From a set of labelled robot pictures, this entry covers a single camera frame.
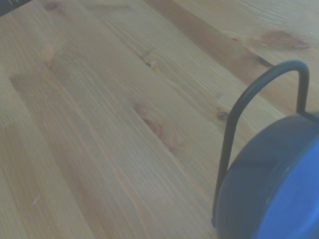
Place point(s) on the blue ceramic bowl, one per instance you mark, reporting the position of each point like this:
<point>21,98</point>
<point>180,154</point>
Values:
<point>279,179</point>

